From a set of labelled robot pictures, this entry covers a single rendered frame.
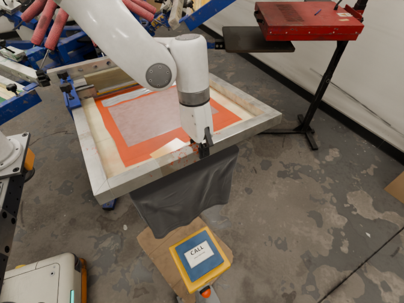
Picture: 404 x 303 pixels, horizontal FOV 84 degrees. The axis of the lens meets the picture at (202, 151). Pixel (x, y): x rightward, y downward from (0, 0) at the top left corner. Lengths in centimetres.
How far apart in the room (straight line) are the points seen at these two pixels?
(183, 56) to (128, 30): 12
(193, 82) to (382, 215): 198
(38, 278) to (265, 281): 130
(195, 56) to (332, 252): 167
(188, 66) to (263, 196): 157
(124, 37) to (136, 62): 4
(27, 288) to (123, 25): 144
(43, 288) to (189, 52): 140
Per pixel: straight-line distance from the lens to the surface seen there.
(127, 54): 41
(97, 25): 42
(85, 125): 85
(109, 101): 102
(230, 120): 78
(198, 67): 48
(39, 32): 174
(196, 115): 51
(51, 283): 157
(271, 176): 206
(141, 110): 91
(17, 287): 166
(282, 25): 159
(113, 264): 177
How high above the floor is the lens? 161
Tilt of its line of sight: 49 degrees down
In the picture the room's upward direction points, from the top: straight up
